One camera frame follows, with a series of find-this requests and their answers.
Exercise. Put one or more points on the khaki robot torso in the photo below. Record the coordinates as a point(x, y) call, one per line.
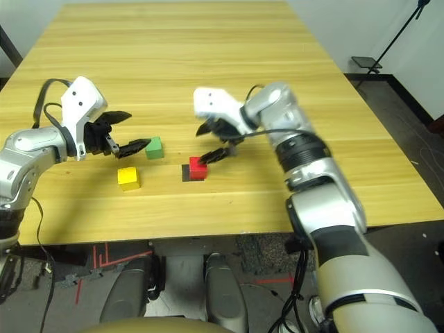
point(156, 326)

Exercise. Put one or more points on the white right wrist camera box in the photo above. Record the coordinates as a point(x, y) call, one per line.
point(215, 102)

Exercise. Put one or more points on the black square pad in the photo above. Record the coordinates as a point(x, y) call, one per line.
point(185, 173)

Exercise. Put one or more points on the dark red furniture piece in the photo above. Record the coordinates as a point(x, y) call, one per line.
point(437, 125)

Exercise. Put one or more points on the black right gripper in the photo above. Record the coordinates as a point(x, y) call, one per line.
point(225, 133)

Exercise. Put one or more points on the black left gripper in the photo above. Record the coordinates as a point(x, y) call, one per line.
point(95, 138)

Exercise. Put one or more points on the grey robot right leg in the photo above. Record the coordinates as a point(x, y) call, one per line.
point(225, 295)

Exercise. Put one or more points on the white sneaker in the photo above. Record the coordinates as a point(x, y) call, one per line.
point(288, 327)
point(314, 308)

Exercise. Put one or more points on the grey robot leg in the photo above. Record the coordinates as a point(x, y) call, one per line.
point(225, 295)
point(126, 291)

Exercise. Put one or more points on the yellow wooden block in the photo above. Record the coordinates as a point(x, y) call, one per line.
point(128, 177)

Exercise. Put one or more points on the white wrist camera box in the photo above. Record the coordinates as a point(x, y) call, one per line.
point(81, 97)
point(215, 102)

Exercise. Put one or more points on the black tripod stand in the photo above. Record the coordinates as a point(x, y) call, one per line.
point(366, 62)

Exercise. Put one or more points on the wooden side table black legs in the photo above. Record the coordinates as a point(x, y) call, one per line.
point(10, 46)

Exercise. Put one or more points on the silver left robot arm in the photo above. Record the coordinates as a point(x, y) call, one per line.
point(27, 142)

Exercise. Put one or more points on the green wooden block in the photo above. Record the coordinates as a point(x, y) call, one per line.
point(156, 149)

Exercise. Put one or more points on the grey robot left leg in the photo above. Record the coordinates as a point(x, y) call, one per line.
point(126, 291)

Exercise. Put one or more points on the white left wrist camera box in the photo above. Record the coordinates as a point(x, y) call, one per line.
point(81, 97)

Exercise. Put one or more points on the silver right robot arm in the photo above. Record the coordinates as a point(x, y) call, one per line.
point(329, 180)

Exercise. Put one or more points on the black table frame beam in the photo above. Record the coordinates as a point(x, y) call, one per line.
point(66, 256)
point(293, 246)

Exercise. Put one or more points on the red wooden block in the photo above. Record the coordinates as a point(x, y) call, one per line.
point(197, 171)

